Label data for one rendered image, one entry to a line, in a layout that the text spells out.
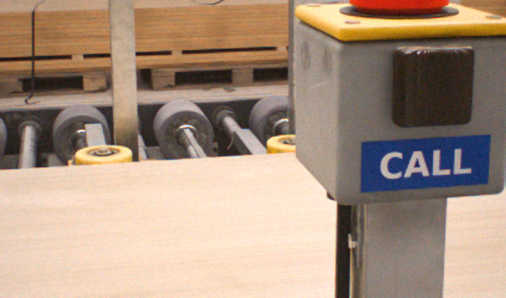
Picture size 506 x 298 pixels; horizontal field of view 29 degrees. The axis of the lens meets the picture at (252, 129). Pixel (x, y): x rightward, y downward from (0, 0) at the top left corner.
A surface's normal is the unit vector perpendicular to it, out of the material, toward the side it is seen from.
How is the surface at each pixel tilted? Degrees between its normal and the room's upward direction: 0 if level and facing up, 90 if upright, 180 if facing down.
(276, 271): 0
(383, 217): 90
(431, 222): 90
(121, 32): 90
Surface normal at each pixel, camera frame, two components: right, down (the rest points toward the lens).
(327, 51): -0.98, 0.05
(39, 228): 0.00, -0.97
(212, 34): 0.22, 0.23
